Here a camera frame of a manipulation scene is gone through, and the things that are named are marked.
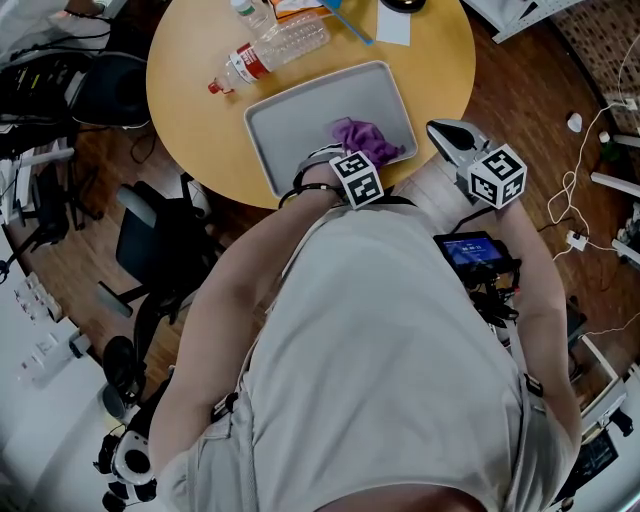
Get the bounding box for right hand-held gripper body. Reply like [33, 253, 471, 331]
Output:
[454, 141, 529, 211]

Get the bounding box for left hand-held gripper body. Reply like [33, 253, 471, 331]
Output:
[294, 144, 385, 210]

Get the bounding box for purple cloth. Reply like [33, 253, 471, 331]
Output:
[327, 117, 407, 169]

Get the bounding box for grey plastic tray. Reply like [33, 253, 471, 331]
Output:
[243, 59, 419, 199]

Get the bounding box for person's right forearm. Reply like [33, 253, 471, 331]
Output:
[492, 204, 569, 321]

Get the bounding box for person's left forearm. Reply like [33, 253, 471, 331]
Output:
[184, 192, 351, 331]

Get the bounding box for black chest monitor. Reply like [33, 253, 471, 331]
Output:
[433, 230, 524, 326]

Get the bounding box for green bottle white cap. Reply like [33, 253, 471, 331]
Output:
[598, 130, 621, 162]

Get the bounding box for white side table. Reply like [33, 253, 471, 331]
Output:
[589, 133, 640, 271]

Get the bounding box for white metal shelf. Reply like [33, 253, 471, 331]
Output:
[462, 0, 586, 44]

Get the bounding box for white paper sheet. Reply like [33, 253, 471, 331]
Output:
[375, 2, 414, 47]

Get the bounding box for large clear bottle red label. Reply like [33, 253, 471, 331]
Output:
[208, 17, 332, 96]

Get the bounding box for person's white shirt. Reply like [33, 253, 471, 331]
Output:
[149, 202, 584, 512]

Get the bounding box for orange packet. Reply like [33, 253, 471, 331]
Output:
[272, 0, 321, 24]

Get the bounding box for small clear bottle green label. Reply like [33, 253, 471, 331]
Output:
[229, 0, 277, 31]

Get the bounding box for black office chair grey armrests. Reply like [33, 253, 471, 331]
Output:
[97, 180, 226, 351]

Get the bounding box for black shell chair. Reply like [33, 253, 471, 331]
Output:
[72, 52, 152, 129]

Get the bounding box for white and black device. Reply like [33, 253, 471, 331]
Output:
[94, 429, 159, 512]

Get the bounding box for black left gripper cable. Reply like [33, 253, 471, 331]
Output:
[277, 182, 346, 210]

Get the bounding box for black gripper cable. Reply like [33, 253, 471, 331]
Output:
[452, 204, 496, 234]
[277, 182, 346, 210]

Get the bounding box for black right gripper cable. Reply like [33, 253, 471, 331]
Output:
[452, 204, 496, 234]

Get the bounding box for white floor cable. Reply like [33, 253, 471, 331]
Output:
[547, 47, 640, 261]

